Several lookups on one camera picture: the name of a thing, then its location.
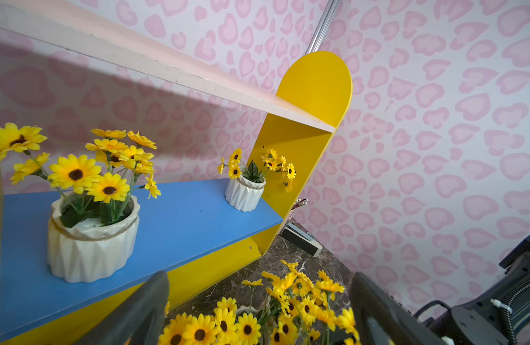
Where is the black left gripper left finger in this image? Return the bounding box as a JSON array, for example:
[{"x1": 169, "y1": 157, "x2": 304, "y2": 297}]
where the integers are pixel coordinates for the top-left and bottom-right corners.
[{"x1": 76, "y1": 271, "x2": 169, "y2": 344}]

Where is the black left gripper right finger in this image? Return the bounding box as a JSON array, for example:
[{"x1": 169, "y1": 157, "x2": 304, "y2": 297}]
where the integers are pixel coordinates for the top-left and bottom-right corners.
[{"x1": 348, "y1": 273, "x2": 444, "y2": 345}]

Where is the shelf sunflower pot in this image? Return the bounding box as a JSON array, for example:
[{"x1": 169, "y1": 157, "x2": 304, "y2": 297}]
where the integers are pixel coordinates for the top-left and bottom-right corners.
[
  {"x1": 156, "y1": 296, "x2": 264, "y2": 345},
  {"x1": 217, "y1": 147, "x2": 297, "y2": 212},
  {"x1": 235, "y1": 260, "x2": 361, "y2": 344},
  {"x1": 0, "y1": 123, "x2": 161, "y2": 283}
]

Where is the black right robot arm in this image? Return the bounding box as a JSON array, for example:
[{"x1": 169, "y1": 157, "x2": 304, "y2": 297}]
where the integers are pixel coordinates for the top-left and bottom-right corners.
[{"x1": 414, "y1": 235, "x2": 530, "y2": 344}]

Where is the yellow shelf unit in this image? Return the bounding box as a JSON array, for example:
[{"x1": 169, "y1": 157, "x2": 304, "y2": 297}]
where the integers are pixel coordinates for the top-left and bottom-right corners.
[{"x1": 0, "y1": 1, "x2": 340, "y2": 344}]

